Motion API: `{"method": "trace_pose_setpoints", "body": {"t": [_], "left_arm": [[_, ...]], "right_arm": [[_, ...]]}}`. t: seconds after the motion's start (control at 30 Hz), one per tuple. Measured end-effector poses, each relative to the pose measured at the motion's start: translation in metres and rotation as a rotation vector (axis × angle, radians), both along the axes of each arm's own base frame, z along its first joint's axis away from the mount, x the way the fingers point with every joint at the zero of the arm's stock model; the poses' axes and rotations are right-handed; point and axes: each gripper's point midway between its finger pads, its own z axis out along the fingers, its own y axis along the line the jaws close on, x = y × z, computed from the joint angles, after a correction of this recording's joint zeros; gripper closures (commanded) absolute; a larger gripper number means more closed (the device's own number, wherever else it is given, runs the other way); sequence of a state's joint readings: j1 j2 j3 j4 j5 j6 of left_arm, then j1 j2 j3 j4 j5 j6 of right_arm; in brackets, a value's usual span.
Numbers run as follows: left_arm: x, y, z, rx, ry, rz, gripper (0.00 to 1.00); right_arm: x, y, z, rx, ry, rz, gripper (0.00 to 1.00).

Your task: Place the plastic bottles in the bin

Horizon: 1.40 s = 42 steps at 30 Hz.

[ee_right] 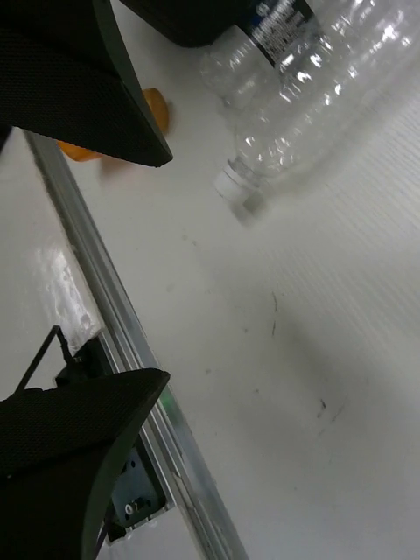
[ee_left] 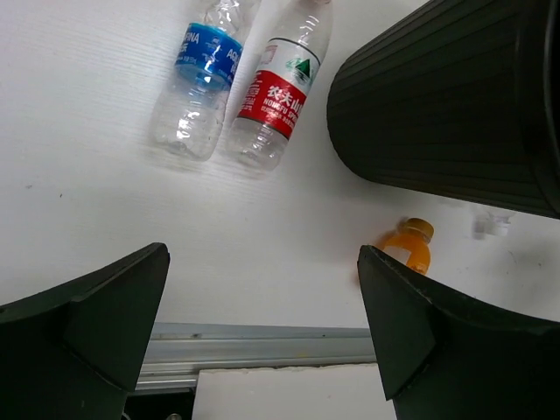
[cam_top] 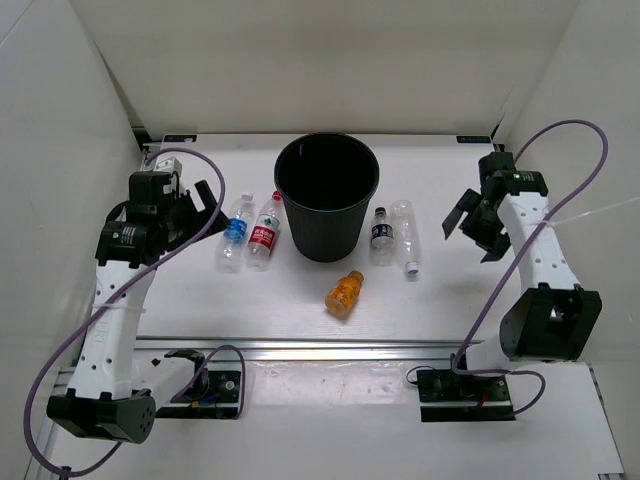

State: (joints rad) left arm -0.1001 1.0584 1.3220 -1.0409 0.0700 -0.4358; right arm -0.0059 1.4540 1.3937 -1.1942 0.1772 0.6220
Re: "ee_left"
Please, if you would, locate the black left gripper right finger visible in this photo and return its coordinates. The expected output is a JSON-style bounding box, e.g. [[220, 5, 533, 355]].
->
[[358, 246, 559, 419]]

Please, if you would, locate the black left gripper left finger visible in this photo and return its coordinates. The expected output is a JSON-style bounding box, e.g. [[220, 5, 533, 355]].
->
[[1, 243, 170, 419]]

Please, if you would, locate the orange juice bottle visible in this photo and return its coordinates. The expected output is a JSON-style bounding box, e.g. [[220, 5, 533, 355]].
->
[[380, 218, 435, 276]]

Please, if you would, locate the blue label clear bottle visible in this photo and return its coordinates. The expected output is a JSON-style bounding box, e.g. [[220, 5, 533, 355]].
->
[[150, 1, 260, 162]]

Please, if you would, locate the red label clear bottle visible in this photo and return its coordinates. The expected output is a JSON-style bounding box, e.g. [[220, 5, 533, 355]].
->
[[226, 1, 333, 173]]

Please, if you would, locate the black ribbed plastic bin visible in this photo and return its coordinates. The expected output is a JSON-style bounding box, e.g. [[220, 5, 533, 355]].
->
[[327, 1, 559, 219]]

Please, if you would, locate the aluminium table rail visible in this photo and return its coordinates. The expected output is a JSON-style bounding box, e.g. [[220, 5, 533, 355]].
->
[[136, 323, 376, 394]]

